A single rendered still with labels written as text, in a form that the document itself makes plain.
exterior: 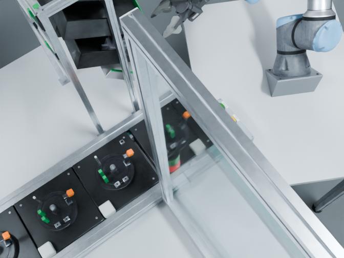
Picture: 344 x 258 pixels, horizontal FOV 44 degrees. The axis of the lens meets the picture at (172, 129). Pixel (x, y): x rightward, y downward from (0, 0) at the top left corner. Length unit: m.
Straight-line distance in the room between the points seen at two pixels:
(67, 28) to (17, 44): 1.99
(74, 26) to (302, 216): 0.90
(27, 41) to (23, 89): 1.27
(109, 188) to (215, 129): 1.07
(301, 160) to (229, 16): 0.74
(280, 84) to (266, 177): 1.26
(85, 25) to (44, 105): 0.71
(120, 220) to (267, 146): 0.65
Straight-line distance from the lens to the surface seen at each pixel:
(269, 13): 2.06
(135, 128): 1.62
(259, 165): 0.50
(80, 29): 1.25
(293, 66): 1.75
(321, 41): 1.62
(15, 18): 3.34
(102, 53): 1.37
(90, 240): 1.55
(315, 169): 1.75
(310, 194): 2.63
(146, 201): 1.54
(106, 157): 1.58
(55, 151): 1.78
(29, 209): 1.62
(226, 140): 0.50
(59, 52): 1.20
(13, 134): 1.87
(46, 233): 1.59
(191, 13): 1.45
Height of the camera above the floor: 2.46
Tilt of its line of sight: 67 degrees down
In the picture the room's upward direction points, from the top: 6 degrees counter-clockwise
